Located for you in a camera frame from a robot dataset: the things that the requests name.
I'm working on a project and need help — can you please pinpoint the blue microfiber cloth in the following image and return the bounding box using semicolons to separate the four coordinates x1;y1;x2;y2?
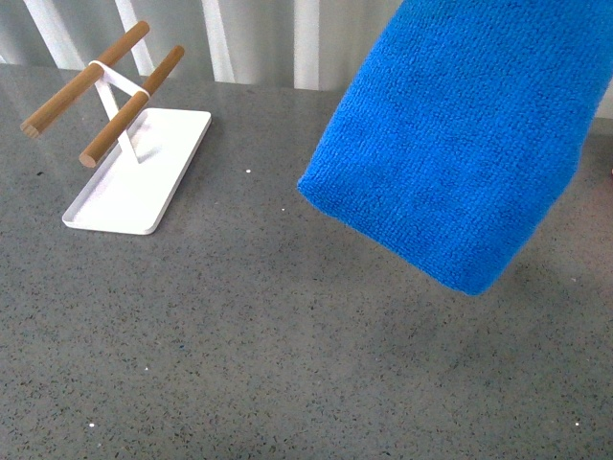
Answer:
297;1;612;295

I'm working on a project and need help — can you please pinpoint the white rack with wooden bars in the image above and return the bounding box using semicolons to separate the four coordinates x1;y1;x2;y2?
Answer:
20;21;212;235

